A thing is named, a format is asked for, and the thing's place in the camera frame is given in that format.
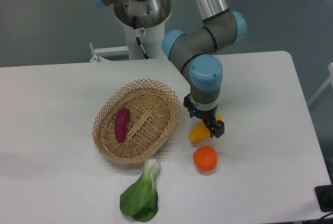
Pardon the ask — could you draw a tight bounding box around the yellow mango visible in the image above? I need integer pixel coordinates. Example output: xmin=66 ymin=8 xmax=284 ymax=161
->
xmin=189 ymin=121 xmax=210 ymax=143

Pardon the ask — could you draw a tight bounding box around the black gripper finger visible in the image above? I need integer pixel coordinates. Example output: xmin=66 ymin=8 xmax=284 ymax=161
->
xmin=205 ymin=121 xmax=215 ymax=138

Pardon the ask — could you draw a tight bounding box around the white frame at right edge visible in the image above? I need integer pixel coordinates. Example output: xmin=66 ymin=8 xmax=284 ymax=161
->
xmin=307 ymin=62 xmax=332 ymax=111

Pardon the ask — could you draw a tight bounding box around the woven wicker basket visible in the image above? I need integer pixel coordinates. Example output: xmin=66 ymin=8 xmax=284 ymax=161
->
xmin=92 ymin=79 xmax=180 ymax=165

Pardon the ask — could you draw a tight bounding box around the orange tangerine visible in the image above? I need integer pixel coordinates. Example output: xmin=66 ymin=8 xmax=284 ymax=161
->
xmin=193 ymin=146 xmax=217 ymax=172

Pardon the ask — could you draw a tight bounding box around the green bok choy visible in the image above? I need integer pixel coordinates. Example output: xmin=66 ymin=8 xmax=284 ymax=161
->
xmin=120 ymin=159 xmax=161 ymax=222

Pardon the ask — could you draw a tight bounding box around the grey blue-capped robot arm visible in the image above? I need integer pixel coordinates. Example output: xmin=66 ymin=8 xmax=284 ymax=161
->
xmin=93 ymin=0 xmax=247 ymax=137

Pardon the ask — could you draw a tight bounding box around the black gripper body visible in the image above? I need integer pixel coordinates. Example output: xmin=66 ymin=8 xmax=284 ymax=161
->
xmin=183 ymin=94 xmax=225 ymax=138

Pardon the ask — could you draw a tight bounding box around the black device at table edge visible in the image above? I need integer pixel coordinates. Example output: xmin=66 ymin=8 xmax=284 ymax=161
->
xmin=314 ymin=185 xmax=332 ymax=213

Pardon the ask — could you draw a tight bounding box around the purple sweet potato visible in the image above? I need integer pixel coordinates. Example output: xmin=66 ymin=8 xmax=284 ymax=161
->
xmin=114 ymin=108 xmax=130 ymax=142

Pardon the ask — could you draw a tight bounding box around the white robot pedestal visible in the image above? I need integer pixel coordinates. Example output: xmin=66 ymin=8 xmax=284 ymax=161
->
xmin=89 ymin=0 xmax=173 ymax=62

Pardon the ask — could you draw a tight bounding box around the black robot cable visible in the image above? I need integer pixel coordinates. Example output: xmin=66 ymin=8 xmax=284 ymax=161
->
xmin=132 ymin=15 xmax=151 ymax=60

